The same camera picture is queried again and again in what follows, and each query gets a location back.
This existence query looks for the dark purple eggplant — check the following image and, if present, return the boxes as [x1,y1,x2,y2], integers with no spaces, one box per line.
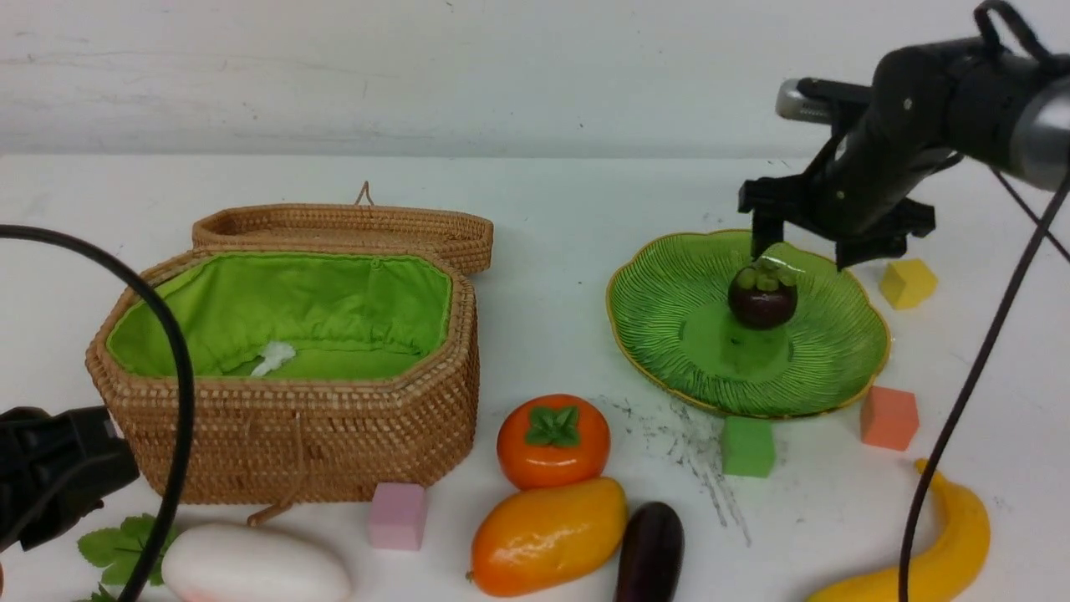
[613,501,685,602]

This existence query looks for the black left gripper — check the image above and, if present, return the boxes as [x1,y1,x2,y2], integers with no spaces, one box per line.
[1,406,139,551]

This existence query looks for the yellow banana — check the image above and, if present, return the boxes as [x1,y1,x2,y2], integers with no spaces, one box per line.
[807,472,991,601]

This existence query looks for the orange foam cube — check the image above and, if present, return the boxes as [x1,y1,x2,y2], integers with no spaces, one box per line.
[859,386,920,452]

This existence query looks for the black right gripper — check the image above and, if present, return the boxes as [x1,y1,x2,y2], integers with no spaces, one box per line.
[738,125,937,271]

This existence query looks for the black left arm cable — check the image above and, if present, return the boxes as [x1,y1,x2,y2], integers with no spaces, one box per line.
[0,223,196,602]

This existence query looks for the green leaf-shaped glass plate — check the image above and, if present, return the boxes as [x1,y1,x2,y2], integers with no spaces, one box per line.
[605,229,893,420]

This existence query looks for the green foam cube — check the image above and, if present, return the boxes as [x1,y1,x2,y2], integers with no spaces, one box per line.
[720,416,777,477]

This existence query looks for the woven wicker basket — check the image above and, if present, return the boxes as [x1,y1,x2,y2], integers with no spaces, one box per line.
[85,247,482,528]

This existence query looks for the dark purple mangosteen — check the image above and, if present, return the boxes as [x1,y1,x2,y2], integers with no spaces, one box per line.
[727,257,798,330]

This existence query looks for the orange persimmon with green calyx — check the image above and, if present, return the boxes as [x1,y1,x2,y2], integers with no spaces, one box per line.
[496,393,612,489]

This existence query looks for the green fabric basket liner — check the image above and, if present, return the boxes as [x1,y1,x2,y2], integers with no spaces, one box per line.
[156,252,454,380]

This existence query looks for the white drawstring cord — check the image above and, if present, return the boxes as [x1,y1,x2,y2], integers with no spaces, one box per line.
[251,341,299,379]

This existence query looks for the pink foam cube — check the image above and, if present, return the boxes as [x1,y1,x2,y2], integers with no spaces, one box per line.
[367,482,428,552]

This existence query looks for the yellow foam cube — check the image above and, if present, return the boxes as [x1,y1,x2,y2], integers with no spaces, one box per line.
[878,258,939,311]

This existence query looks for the woven wicker basket lid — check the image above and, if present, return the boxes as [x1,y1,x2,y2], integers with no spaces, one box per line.
[192,186,494,274]

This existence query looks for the white radish with green leaves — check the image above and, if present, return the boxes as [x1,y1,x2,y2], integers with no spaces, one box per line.
[78,513,355,601]

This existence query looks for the orange yellow mango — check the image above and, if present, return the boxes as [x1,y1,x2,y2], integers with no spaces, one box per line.
[467,477,629,598]

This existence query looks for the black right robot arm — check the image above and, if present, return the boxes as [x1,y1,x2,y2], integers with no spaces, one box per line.
[739,38,1067,269]

